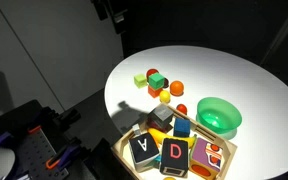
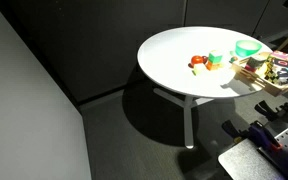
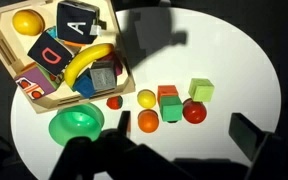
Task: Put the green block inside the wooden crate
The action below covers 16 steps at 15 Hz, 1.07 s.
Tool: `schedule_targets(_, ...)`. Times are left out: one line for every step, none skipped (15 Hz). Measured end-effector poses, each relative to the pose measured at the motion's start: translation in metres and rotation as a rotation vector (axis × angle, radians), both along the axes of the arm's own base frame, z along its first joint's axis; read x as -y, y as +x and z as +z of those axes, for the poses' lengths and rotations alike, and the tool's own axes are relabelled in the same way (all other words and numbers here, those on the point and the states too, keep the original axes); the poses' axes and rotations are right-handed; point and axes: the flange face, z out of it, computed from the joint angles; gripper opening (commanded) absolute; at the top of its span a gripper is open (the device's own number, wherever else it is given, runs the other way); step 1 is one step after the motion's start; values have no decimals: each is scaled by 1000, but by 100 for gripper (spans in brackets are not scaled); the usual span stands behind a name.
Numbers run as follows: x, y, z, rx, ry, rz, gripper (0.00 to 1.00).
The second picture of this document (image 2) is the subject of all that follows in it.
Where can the light green wooden block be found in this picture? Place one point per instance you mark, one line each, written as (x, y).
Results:
(199, 69)

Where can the wooden crate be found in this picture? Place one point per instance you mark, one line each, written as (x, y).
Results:
(250, 77)

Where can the pink block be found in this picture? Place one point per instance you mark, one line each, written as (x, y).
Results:
(280, 54)

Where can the blue white block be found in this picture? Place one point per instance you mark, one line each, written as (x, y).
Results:
(286, 76)

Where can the white table base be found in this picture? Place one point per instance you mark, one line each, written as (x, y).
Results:
(188, 120)

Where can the red toy tomato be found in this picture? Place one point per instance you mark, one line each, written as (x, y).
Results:
(196, 60)

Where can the small dark red ball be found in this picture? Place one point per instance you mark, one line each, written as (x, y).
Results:
(205, 59)

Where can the small orange green toy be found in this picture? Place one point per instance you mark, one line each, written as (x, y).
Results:
(233, 59)

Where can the green plastic bowl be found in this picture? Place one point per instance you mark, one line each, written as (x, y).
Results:
(247, 48)

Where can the dark cube with pink edge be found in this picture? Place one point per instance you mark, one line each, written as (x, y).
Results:
(254, 63)

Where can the purple clamp with orange trigger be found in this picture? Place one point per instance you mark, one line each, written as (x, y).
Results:
(257, 133)

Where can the grey metal plate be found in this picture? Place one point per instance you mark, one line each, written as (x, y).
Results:
(247, 163)

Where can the yellow black checkered toy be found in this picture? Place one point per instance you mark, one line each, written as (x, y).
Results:
(270, 72)

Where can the wooden furniture leg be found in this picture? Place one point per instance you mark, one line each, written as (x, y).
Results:
(285, 42)

